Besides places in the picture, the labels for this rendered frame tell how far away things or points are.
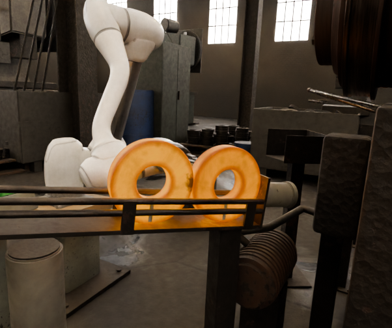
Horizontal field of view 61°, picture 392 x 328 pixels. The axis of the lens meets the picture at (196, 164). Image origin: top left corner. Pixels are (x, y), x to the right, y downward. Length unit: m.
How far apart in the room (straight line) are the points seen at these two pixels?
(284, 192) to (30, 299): 0.60
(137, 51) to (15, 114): 2.46
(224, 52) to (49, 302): 11.79
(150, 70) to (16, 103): 1.76
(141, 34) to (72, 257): 0.95
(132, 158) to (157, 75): 3.96
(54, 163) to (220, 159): 0.96
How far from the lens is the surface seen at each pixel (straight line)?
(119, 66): 1.17
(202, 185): 0.63
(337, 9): 0.94
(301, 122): 3.50
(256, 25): 8.23
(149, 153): 0.58
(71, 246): 1.53
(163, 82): 4.48
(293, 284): 1.74
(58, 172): 1.48
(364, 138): 0.81
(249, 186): 0.69
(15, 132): 3.74
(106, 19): 1.27
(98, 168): 0.95
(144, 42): 1.37
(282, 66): 11.57
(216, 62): 12.45
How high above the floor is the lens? 0.88
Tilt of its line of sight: 12 degrees down
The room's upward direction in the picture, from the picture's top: 2 degrees clockwise
